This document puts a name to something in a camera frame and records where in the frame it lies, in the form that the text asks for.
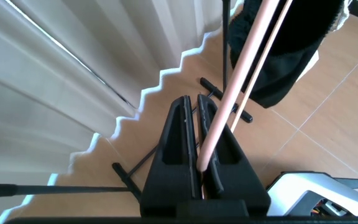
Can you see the black clothes rack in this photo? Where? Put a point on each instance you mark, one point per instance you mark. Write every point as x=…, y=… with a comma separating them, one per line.
x=225, y=46

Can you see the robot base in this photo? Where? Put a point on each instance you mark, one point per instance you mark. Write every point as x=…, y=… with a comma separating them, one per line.
x=306, y=186

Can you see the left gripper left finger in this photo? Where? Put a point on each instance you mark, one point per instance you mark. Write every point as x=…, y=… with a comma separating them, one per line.
x=154, y=193

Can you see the beige curtain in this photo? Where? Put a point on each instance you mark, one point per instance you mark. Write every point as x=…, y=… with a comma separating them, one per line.
x=73, y=93

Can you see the pink clothes hanger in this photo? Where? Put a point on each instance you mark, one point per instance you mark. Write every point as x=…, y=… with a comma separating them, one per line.
x=238, y=77

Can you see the black shorts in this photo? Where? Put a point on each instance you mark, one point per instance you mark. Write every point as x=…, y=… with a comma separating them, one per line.
x=291, y=62

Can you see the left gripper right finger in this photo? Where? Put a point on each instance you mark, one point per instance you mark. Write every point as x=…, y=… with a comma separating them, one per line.
x=247, y=186

